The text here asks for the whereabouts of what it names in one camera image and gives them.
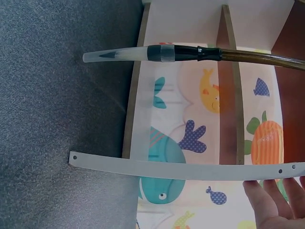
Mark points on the person's right hand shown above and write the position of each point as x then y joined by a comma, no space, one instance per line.
281,210

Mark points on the person's right fingers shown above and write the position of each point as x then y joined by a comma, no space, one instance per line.
271,190

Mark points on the white wooden hook rack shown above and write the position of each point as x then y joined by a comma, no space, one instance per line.
190,168

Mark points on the brown calligraphy brush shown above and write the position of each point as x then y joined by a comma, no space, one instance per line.
181,53

